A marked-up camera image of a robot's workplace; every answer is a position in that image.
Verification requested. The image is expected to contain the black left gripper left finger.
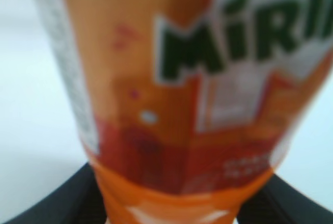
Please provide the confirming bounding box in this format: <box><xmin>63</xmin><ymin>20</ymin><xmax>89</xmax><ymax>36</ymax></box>
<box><xmin>6</xmin><ymin>163</ymin><xmax>107</xmax><ymax>224</ymax></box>

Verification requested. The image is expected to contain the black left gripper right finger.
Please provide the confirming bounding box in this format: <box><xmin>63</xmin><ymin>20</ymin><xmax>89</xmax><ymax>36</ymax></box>
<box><xmin>237</xmin><ymin>175</ymin><xmax>332</xmax><ymax>224</ymax></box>

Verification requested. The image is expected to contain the orange soda plastic bottle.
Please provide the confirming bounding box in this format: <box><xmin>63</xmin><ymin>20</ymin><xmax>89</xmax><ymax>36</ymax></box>
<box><xmin>36</xmin><ymin>0</ymin><xmax>332</xmax><ymax>223</ymax></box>

